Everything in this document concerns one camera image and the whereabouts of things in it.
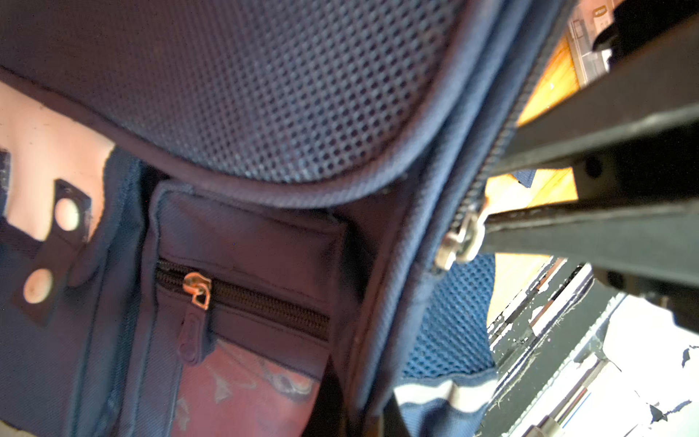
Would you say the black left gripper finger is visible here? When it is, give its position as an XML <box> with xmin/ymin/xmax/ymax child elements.
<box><xmin>493</xmin><ymin>16</ymin><xmax>698</xmax><ymax>175</ymax></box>
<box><xmin>481</xmin><ymin>198</ymin><xmax>698</xmax><ymax>286</ymax></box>

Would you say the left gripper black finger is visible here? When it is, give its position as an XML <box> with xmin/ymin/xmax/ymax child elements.
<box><xmin>379</xmin><ymin>394</ymin><xmax>411</xmax><ymax>437</ymax></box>
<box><xmin>302</xmin><ymin>360</ymin><xmax>346</xmax><ymax>437</ymax></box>

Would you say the navy blue backpack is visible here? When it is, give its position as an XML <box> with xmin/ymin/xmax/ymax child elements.
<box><xmin>1</xmin><ymin>1</ymin><xmax>573</xmax><ymax>436</ymax></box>

